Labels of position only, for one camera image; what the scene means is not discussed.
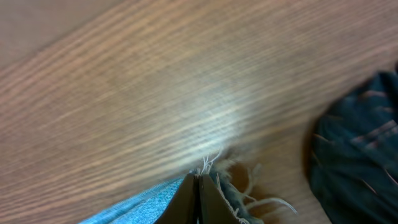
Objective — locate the light blue denim jeans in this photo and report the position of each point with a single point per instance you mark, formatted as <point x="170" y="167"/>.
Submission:
<point x="148" y="205"/>

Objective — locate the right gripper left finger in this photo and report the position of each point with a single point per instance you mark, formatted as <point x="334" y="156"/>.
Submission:
<point x="182" y="209"/>

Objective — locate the black printed garment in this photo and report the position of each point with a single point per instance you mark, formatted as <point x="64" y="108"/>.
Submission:
<point x="353" y="158"/>

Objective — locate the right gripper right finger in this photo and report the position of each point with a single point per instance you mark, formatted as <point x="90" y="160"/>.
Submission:
<point x="213" y="207"/>

